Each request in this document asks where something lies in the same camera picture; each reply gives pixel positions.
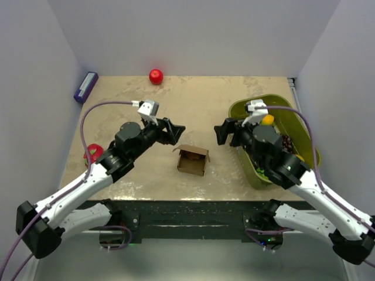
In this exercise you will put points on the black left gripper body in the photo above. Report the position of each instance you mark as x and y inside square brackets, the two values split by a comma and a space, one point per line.
[154, 133]

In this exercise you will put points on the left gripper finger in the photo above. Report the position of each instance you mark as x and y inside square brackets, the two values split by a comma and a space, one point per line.
[174, 135]
[170, 126]

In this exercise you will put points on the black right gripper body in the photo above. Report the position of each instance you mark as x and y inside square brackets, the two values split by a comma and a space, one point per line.
[241, 134]

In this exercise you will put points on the pink toy ice cream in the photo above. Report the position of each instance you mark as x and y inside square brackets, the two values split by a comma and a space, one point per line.
[193, 156]

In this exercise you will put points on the brown cardboard box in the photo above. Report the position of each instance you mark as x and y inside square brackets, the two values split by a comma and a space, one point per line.
[195, 167]

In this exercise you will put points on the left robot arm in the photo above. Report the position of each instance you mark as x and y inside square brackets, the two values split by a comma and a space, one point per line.
[41, 226]

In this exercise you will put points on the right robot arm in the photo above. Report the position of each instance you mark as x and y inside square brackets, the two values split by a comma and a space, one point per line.
[349, 231]

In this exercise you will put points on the purple white rectangular box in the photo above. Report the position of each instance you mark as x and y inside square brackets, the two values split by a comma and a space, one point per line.
[86, 86]

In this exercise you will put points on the orange in basket back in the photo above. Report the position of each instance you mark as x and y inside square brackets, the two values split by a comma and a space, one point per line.
[268, 120]

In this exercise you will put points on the orange in basket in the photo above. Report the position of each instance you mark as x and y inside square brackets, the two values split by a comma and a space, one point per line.
[268, 120]
[300, 157]

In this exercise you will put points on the green round toy fruit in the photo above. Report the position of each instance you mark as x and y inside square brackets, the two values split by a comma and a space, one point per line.
[261, 173]

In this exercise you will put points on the dark red grape bunch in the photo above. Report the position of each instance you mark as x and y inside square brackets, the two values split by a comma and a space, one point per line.
[287, 144]

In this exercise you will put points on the red apple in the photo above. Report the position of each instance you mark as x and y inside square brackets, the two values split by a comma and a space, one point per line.
[156, 76]

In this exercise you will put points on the olive green plastic basket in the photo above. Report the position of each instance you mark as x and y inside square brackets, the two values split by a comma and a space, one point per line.
[286, 123]

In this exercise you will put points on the red dragon fruit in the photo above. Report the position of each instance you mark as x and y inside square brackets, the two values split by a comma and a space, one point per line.
[95, 151]

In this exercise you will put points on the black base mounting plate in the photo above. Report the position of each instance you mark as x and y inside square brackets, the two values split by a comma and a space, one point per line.
[193, 220]

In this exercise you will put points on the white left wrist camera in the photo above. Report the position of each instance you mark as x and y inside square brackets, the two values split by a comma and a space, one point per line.
[148, 110]

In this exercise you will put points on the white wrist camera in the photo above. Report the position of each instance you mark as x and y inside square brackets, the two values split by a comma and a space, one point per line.
[148, 110]
[257, 111]

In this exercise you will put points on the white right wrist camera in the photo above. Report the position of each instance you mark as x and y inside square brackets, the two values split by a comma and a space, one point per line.
[257, 111]

